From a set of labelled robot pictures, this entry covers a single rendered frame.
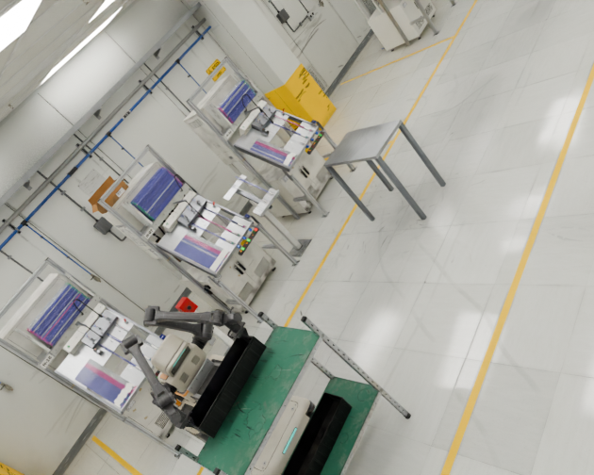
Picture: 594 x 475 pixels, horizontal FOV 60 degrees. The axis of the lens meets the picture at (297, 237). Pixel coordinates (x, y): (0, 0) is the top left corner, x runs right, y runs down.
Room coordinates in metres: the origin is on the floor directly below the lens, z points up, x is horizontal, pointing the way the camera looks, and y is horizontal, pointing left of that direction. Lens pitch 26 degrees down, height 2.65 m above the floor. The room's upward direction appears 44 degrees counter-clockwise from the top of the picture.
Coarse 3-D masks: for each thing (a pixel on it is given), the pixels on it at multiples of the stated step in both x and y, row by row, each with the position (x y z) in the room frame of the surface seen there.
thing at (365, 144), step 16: (368, 128) 4.31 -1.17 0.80; (384, 128) 4.06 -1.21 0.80; (400, 128) 3.98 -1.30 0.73; (352, 144) 4.30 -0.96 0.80; (368, 144) 4.05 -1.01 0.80; (384, 144) 3.84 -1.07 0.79; (416, 144) 3.96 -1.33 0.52; (336, 160) 4.29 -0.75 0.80; (352, 160) 4.05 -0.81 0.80; (368, 160) 4.55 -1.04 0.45; (336, 176) 4.39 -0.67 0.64; (384, 176) 4.57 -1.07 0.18; (352, 192) 4.39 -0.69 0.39; (416, 208) 3.78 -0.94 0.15
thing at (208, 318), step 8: (160, 312) 2.66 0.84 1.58; (168, 312) 2.65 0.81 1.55; (176, 312) 2.64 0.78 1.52; (184, 312) 2.63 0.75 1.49; (192, 312) 2.62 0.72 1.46; (208, 312) 2.59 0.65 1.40; (216, 312) 2.57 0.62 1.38; (160, 320) 2.65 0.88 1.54; (168, 320) 2.65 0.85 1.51; (176, 320) 2.63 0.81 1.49; (184, 320) 2.61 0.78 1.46; (192, 320) 2.59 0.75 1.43; (200, 320) 2.57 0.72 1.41; (208, 320) 2.55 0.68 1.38; (216, 320) 2.54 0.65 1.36
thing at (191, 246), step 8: (184, 240) 4.89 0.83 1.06; (192, 240) 4.86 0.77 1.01; (200, 240) 4.84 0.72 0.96; (176, 248) 4.85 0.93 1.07; (184, 248) 4.82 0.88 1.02; (192, 248) 4.80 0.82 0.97; (200, 248) 4.77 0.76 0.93; (208, 248) 4.74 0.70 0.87; (216, 248) 4.72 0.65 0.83; (192, 256) 4.72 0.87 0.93; (200, 256) 4.70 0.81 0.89; (208, 256) 4.67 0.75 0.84; (216, 256) 4.65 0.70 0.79; (224, 256) 4.62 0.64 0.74; (208, 264) 4.61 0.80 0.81; (216, 264) 4.59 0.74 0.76
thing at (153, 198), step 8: (160, 168) 5.26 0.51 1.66; (152, 176) 5.25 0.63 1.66; (160, 176) 5.16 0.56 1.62; (168, 176) 5.19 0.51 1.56; (152, 184) 5.11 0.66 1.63; (160, 184) 5.13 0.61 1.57; (168, 184) 5.16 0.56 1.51; (176, 184) 5.19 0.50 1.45; (144, 192) 5.05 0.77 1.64; (152, 192) 5.07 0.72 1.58; (160, 192) 5.10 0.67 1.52; (168, 192) 5.13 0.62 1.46; (176, 192) 5.16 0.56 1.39; (136, 200) 5.02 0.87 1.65; (144, 200) 5.02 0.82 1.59; (152, 200) 5.05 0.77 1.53; (160, 200) 5.07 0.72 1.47; (168, 200) 5.10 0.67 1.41; (144, 208) 4.99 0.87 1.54; (152, 208) 5.01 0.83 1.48; (160, 208) 5.04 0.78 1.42; (152, 216) 4.99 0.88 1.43
